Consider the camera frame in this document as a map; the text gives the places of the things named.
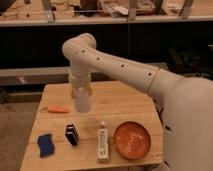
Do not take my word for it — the white glue tube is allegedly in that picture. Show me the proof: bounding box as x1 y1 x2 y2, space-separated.
97 121 109 162

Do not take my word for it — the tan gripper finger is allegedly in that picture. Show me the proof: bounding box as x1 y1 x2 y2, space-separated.
70 88 76 98
86 87 92 96

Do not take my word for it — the orange carrot toy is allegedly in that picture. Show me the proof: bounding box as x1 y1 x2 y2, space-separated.
47 105 69 113

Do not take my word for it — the light wooden table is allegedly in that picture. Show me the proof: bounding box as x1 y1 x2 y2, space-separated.
20 81 162 171

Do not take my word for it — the blue sponge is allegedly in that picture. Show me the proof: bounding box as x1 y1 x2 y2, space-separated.
37 134 55 158

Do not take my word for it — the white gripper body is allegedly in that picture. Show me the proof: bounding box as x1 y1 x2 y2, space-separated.
68 74 91 90

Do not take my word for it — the orange ribbed bowl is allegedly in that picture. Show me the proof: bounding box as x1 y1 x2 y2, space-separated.
113 121 151 160

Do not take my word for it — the metal shelf rack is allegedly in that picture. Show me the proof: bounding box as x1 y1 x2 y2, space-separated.
0 0 213 86

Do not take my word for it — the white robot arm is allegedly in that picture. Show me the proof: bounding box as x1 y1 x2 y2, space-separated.
62 33 213 171

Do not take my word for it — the black eraser block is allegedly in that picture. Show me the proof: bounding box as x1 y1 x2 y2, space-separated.
65 124 79 146

